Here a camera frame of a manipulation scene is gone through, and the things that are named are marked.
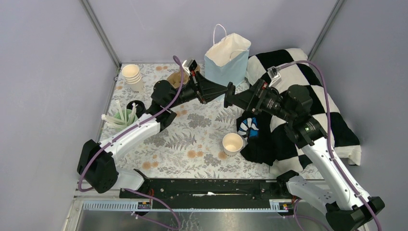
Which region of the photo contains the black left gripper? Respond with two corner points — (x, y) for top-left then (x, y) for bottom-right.
(167, 70), (228, 109)

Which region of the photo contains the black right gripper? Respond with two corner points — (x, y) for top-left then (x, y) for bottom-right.
(227, 78), (294, 122)

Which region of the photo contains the white paper cup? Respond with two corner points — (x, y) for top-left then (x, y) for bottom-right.
(222, 133), (243, 156)

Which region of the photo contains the stack of black lids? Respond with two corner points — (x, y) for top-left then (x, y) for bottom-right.
(126, 100), (146, 118)

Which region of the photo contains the stack of white paper cups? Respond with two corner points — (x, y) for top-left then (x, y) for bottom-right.
(121, 64), (144, 93)

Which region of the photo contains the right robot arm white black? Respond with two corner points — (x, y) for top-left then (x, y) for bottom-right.
(224, 79), (385, 231)

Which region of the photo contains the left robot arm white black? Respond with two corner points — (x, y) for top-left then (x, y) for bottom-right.
(77, 71), (235, 198)

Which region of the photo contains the light blue paper bag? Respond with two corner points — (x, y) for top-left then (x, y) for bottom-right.
(204, 24), (252, 87)

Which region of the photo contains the black white checkered blanket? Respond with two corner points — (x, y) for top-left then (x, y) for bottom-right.
(237, 48), (362, 176)

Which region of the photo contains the floral table mat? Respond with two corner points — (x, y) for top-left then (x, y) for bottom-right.
(108, 64), (281, 179)

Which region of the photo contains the brown cardboard cup carrier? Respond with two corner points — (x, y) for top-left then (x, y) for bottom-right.
(166, 65), (190, 89)

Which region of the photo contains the green cup holder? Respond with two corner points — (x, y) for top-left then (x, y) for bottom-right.
(107, 109), (138, 129)

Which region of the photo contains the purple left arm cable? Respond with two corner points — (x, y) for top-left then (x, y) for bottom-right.
(77, 55), (186, 193)

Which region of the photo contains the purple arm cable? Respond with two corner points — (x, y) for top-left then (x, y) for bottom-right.
(277, 60), (383, 231)
(77, 55), (186, 193)

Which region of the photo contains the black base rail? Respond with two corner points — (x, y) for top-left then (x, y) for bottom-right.
(137, 178), (294, 210)

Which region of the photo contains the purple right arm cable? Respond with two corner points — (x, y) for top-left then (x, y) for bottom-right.
(277, 60), (383, 231)

